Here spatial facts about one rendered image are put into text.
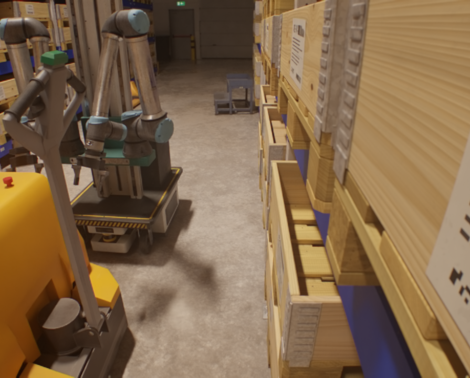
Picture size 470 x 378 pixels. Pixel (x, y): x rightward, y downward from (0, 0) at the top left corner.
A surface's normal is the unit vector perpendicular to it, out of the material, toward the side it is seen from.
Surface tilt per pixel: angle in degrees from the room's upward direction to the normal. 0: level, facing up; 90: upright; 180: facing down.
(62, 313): 0
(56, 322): 0
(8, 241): 74
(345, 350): 90
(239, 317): 0
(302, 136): 90
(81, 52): 90
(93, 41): 90
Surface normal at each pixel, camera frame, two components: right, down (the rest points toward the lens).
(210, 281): 0.00, -0.90
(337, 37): -0.03, 0.44
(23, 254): 0.96, -0.23
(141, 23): 0.86, 0.11
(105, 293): 0.37, -0.82
